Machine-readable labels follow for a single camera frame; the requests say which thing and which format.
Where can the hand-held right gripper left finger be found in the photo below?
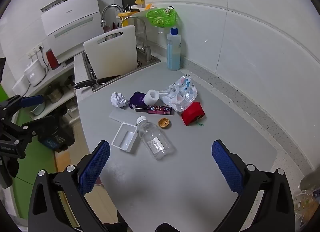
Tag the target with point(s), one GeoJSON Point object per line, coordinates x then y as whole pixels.
{"type": "Point", "coordinates": [93, 167]}

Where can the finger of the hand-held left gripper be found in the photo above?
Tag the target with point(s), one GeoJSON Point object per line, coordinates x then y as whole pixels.
{"type": "Point", "coordinates": [31, 100]}
{"type": "Point", "coordinates": [42, 124]}

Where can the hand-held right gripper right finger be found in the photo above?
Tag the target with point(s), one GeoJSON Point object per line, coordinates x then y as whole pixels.
{"type": "Point", "coordinates": [227, 167]}

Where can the pink waste basket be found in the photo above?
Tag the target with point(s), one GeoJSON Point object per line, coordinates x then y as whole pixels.
{"type": "Point", "coordinates": [98, 184]}

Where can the white plastic tray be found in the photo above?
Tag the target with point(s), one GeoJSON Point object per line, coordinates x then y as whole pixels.
{"type": "Point", "coordinates": [124, 137]}

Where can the white plastic lid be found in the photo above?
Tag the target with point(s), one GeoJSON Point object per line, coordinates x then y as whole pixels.
{"type": "Point", "coordinates": [119, 115]}

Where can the clear plastic bottle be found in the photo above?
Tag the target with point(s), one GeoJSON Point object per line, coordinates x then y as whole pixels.
{"type": "Point", "coordinates": [155, 140]}

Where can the white paper ball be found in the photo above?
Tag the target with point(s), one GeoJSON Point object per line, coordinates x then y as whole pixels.
{"type": "Point", "coordinates": [118, 99]}

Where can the purple foil wrapper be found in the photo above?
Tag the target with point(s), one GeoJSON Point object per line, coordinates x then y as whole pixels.
{"type": "Point", "coordinates": [136, 97]}

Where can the dark printed slim box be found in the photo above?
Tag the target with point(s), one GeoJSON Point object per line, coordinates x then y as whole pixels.
{"type": "Point", "coordinates": [155, 109]}

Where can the clear printed plastic bag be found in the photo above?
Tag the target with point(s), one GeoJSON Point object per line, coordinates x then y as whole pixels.
{"type": "Point", "coordinates": [181, 94]}

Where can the white paper roll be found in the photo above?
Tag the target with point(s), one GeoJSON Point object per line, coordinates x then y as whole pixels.
{"type": "Point", "coordinates": [151, 97]}

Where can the person's left hand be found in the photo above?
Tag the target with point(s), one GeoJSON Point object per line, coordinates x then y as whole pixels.
{"type": "Point", "coordinates": [13, 168]}

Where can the pale plastic basin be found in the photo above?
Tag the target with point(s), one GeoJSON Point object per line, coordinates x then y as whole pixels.
{"type": "Point", "coordinates": [38, 108]}

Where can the black blue pedal bin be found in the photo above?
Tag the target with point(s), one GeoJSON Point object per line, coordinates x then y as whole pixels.
{"type": "Point", "coordinates": [53, 134]}

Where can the white boxy appliance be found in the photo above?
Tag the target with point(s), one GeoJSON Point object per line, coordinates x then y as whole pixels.
{"type": "Point", "coordinates": [20, 85]}

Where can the steel cooking pot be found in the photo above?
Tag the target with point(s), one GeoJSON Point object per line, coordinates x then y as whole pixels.
{"type": "Point", "coordinates": [53, 93]}

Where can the white storage box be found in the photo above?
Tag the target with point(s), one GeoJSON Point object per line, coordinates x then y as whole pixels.
{"type": "Point", "coordinates": [68, 117]}

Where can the white rice cooker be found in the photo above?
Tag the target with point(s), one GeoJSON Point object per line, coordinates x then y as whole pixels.
{"type": "Point", "coordinates": [33, 71]}

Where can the white open shelf unit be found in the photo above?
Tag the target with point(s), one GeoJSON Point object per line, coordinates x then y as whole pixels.
{"type": "Point", "coordinates": [58, 78]}

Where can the grey counter mat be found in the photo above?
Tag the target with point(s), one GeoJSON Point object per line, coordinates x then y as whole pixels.
{"type": "Point", "coordinates": [187, 159]}

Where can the small dark pot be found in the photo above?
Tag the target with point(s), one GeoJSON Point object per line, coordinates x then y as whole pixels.
{"type": "Point", "coordinates": [68, 82]}

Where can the red cup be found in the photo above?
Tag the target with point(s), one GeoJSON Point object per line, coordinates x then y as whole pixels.
{"type": "Point", "coordinates": [52, 59]}

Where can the black shoe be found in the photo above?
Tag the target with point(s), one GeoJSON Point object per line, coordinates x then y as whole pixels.
{"type": "Point", "coordinates": [115, 225]}

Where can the white countertop dishwasher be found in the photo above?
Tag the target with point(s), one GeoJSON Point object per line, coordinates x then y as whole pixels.
{"type": "Point", "coordinates": [72, 27]}

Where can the clear glass dish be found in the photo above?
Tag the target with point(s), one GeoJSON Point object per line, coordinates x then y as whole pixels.
{"type": "Point", "coordinates": [306, 200]}

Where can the white cutting board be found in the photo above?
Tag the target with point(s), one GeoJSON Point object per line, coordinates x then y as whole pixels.
{"type": "Point", "coordinates": [112, 52]}

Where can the tall chrome faucet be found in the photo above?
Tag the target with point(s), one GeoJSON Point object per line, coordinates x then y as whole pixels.
{"type": "Point", "coordinates": [110, 7]}

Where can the steel sink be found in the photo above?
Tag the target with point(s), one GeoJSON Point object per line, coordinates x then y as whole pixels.
{"type": "Point", "coordinates": [156, 60]}

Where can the slim gooseneck faucet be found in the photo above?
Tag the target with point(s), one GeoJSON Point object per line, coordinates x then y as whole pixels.
{"type": "Point", "coordinates": [148, 53]}

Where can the blue liquid bottle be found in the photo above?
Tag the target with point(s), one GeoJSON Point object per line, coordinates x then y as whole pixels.
{"type": "Point", "coordinates": [173, 52]}

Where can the white yellow sink caddy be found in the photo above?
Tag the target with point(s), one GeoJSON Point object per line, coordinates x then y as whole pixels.
{"type": "Point", "coordinates": [140, 9]}

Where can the green plastic hanging basket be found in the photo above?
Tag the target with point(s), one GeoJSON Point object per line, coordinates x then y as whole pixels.
{"type": "Point", "coordinates": [161, 18]}

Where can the small white spotted toy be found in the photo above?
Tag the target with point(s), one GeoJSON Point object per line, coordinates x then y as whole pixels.
{"type": "Point", "coordinates": [168, 10]}

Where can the white wall socket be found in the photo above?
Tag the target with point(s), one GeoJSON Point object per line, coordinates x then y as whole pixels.
{"type": "Point", "coordinates": [36, 48]}

